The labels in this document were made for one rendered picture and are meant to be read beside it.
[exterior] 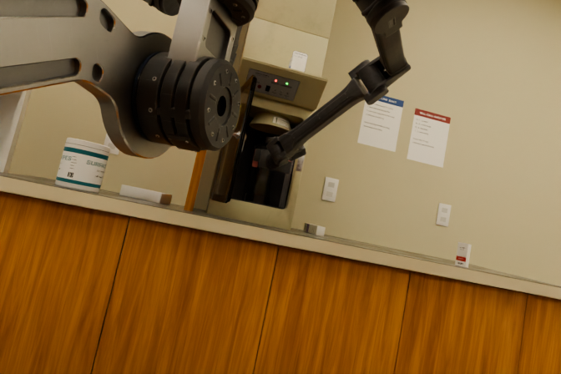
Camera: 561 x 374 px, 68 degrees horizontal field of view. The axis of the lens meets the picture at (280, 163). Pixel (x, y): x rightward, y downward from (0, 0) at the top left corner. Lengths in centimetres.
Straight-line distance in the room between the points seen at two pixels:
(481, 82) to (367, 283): 151
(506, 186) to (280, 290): 160
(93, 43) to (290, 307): 100
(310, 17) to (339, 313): 111
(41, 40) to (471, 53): 231
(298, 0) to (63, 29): 132
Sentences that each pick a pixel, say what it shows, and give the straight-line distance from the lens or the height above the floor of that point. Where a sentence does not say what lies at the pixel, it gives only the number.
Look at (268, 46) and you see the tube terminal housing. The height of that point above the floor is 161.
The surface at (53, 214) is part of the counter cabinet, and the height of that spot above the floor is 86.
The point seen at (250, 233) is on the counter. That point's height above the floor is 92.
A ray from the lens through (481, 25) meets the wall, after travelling 268.
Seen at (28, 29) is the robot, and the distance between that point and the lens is 52.
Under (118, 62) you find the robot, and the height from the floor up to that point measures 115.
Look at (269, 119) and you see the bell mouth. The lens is 163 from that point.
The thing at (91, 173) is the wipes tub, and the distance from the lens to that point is 140.
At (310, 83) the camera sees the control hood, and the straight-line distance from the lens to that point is 157.
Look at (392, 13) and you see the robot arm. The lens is 86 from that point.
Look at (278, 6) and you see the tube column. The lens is 175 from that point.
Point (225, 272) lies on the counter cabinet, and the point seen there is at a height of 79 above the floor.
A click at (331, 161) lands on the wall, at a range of 210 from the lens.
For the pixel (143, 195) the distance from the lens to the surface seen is 164.
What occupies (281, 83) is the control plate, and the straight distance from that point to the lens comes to 156.
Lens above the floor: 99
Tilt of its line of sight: 7 degrees up
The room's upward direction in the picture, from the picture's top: 12 degrees clockwise
